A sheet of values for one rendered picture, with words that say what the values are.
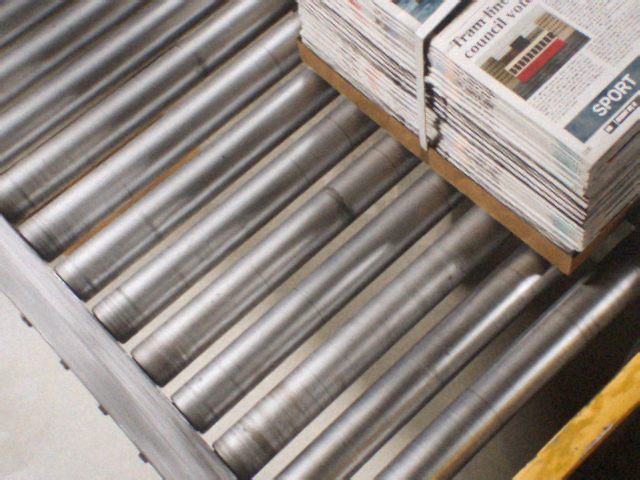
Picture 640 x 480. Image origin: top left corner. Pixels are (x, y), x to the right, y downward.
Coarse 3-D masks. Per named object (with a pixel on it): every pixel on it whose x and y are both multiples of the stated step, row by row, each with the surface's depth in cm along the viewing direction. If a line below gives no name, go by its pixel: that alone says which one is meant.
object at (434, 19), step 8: (448, 0) 81; (456, 0) 81; (440, 8) 81; (448, 8) 81; (432, 16) 81; (440, 16) 81; (424, 24) 81; (432, 24) 81; (416, 32) 81; (424, 32) 81
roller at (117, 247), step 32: (288, 96) 107; (320, 96) 108; (256, 128) 105; (288, 128) 107; (192, 160) 105; (224, 160) 104; (256, 160) 106; (160, 192) 103; (192, 192) 103; (128, 224) 101; (160, 224) 102; (96, 256) 100; (128, 256) 101; (96, 288) 101
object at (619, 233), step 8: (296, 8) 125; (632, 216) 97; (624, 224) 98; (632, 224) 97; (616, 232) 100; (624, 232) 99; (632, 232) 98; (608, 240) 102; (616, 240) 101; (600, 248) 105; (608, 248) 104; (592, 256) 108; (600, 256) 106
